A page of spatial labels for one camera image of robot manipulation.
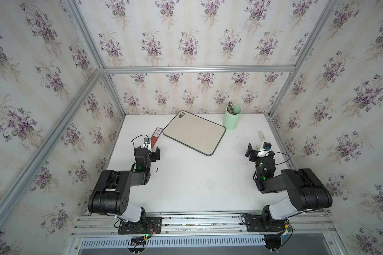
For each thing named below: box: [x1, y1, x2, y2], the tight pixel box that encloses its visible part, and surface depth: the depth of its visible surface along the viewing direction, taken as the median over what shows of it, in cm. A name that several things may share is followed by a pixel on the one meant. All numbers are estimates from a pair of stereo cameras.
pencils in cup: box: [226, 100, 234, 114], surface depth 106 cm
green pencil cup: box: [222, 104, 243, 130], surface depth 109 cm
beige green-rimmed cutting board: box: [162, 110, 227, 157], surface depth 111 cm
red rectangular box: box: [151, 126, 164, 151], surface depth 109 cm
